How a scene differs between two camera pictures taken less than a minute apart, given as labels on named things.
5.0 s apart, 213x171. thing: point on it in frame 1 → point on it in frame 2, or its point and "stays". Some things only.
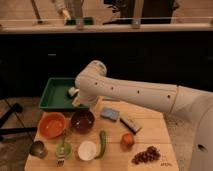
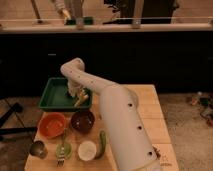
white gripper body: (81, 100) → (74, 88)
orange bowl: (51, 125) stays
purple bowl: (82, 121) stays
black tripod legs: (16, 109) stays
